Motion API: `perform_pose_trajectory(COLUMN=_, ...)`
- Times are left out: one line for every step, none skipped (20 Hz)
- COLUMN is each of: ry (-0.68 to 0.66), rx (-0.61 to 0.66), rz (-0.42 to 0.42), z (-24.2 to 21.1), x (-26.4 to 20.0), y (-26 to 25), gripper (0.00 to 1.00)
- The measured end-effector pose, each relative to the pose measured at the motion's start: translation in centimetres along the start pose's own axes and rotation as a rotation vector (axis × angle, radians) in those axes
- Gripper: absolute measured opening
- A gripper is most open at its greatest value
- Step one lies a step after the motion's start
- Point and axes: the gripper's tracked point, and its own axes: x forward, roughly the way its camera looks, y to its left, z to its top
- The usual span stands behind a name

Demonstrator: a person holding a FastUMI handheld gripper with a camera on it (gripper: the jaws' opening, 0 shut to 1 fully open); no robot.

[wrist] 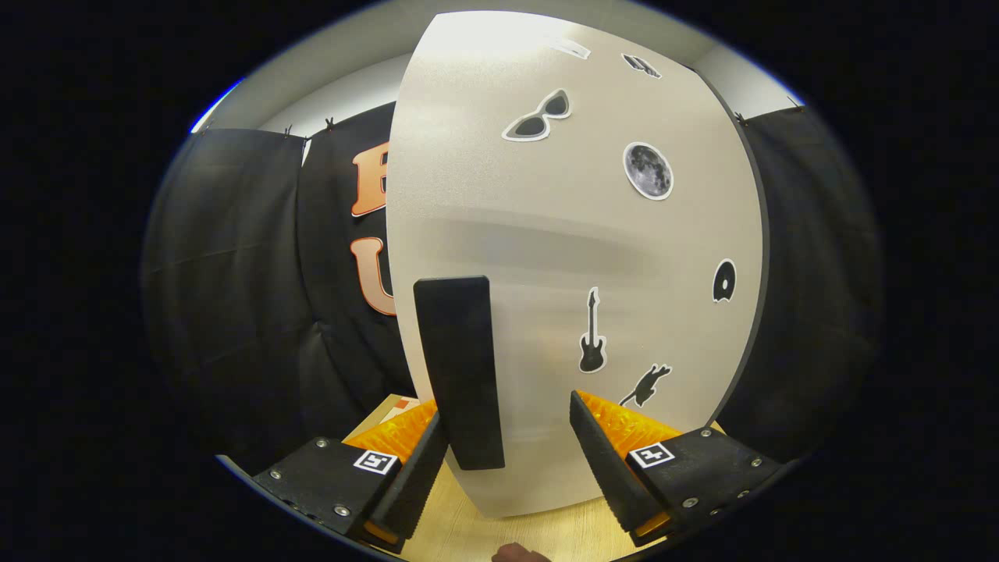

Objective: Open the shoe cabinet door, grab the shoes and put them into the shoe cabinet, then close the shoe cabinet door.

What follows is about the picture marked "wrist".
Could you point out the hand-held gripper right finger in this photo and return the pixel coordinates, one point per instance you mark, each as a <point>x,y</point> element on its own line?
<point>605,468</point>

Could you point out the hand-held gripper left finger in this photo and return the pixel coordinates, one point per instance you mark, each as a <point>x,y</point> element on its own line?
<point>417,484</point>

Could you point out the beige shoe cabinet door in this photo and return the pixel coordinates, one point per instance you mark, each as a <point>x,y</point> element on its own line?
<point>546,234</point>

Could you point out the stack of books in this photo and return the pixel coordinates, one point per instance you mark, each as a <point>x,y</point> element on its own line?
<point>402,404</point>

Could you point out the black backdrop cloth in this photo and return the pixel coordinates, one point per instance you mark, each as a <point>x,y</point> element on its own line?
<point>234,312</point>

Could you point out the ceiling light strip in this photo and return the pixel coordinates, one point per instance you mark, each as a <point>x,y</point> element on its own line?
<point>215,105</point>

